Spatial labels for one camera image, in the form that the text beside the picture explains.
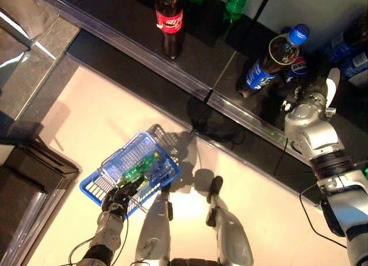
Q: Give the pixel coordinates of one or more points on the dark wooden cabinet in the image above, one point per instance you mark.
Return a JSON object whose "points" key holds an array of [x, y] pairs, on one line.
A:
{"points": [[23, 191]]}

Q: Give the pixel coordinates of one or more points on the robot dark waist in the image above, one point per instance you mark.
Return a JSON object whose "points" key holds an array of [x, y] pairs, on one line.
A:
{"points": [[195, 262]]}

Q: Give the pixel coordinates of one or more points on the robot left hand black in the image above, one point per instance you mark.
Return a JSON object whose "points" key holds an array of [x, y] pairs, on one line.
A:
{"points": [[120, 199]]}

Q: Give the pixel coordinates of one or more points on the blue plastic shopping basket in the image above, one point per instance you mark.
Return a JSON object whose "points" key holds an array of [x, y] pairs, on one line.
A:
{"points": [[161, 188]]}

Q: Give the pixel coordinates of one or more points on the small Pepsi bottle blue cap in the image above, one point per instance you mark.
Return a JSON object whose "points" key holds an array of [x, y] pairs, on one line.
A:
{"points": [[356, 66], [339, 51], [297, 68], [260, 74]]}

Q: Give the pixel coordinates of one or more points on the clear plastic price rail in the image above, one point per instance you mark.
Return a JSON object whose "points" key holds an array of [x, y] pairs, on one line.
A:
{"points": [[129, 46], [247, 117]]}

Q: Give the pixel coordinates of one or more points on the Coca-Cola bottle red cap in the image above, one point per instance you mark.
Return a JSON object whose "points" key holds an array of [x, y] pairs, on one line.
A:
{"points": [[169, 21]]}

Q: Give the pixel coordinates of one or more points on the grey metal floor ledge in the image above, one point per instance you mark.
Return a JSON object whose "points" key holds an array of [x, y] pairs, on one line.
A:
{"points": [[37, 76]]}

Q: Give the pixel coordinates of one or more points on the robot left arm silver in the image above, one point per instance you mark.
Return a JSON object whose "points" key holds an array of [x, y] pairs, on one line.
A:
{"points": [[106, 234]]}

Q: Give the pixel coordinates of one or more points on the robot right arm silver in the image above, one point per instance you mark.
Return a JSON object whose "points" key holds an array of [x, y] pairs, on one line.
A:
{"points": [[310, 125]]}

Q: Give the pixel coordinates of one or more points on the dark metal shelf board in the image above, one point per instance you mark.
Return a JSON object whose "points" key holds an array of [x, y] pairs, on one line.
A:
{"points": [[258, 162], [267, 109], [129, 24], [129, 76]]}

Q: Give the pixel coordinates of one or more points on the robot leg silver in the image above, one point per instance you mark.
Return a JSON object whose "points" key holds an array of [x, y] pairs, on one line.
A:
{"points": [[152, 234], [230, 234]]}

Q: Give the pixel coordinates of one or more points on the robot left leg silver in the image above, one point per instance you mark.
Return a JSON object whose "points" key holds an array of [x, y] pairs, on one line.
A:
{"points": [[152, 234]]}

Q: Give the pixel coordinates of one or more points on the robot right hand black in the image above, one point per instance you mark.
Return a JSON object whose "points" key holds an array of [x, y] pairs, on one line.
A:
{"points": [[314, 87]]}

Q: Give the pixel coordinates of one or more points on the robot right leg silver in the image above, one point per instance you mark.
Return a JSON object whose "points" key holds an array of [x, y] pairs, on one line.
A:
{"points": [[230, 234]]}

